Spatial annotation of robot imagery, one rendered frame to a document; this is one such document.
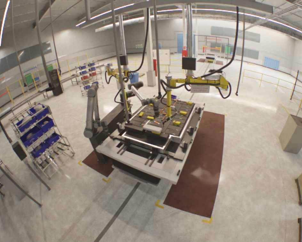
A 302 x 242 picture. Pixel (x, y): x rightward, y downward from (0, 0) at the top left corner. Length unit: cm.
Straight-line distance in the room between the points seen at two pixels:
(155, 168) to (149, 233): 126
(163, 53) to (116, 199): 975
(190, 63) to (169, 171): 171
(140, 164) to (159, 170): 34
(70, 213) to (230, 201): 338
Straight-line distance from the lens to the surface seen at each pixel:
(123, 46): 277
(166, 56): 1064
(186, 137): 275
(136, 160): 240
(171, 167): 227
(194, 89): 227
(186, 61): 216
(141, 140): 253
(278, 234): 360
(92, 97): 243
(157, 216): 277
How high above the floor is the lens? 266
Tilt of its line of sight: 34 degrees down
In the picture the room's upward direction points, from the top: 4 degrees counter-clockwise
